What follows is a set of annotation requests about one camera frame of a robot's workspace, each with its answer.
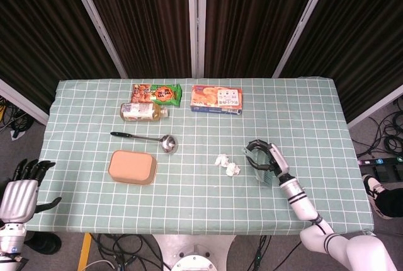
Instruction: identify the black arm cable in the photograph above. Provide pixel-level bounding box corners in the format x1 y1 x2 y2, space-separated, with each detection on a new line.
273 216 325 267

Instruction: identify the yellow tea bottle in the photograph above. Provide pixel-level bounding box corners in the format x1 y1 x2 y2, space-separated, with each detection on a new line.
119 102 170 122

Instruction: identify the black foot pedal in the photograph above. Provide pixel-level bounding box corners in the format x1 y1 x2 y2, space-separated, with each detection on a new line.
361 165 401 184

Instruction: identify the green checked tablecloth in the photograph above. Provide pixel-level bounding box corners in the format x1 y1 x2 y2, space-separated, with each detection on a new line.
23 77 375 237

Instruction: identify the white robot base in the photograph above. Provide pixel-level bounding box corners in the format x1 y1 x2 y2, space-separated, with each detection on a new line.
152 234 237 271

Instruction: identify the steel ladle black handle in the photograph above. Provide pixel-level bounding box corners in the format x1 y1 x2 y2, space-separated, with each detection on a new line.
110 131 179 155

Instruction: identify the brown paper box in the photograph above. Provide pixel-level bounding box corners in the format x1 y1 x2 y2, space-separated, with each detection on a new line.
108 149 158 186

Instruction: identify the green snack bag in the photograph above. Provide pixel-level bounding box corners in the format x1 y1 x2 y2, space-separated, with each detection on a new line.
130 83 183 108

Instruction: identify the black power strip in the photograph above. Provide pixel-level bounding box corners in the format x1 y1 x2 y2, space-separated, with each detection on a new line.
358 156 403 168

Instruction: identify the black cable bundle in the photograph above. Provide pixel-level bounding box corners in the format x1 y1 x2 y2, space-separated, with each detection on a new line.
86 233 173 271
0 96 35 141
352 96 403 158
245 235 275 271

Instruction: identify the dark corrugated partition panel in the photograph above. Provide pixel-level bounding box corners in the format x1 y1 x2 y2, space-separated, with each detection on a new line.
77 0 193 79
204 0 324 79
0 0 122 114
278 0 403 124

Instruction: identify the white black sneaker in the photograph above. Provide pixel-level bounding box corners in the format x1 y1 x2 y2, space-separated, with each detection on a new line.
361 173 387 207

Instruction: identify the orange blue cracker box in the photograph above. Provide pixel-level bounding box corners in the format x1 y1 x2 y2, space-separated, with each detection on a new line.
190 84 244 116

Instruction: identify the yellow floor tape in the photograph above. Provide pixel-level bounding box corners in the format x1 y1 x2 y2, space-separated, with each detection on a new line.
77 232 92 271

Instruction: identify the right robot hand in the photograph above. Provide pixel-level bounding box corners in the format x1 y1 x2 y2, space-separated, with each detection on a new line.
245 139 290 179

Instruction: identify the white partition bottom rail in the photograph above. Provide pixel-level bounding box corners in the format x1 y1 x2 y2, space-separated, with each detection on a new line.
0 78 50 126
346 84 403 129

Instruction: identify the black shoe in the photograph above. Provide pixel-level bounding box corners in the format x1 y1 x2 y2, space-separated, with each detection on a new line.
23 231 63 255

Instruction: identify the black trouser leg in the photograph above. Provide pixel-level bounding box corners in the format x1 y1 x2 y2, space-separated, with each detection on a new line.
376 187 403 220

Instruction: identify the white cable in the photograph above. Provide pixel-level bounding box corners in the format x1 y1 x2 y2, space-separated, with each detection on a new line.
82 260 116 271

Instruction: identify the white partition frame post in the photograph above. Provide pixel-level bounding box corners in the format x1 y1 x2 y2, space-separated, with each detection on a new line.
187 0 207 79
65 0 128 79
272 0 335 79

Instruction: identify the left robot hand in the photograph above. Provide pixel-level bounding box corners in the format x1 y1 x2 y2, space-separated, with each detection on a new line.
0 158 62 224

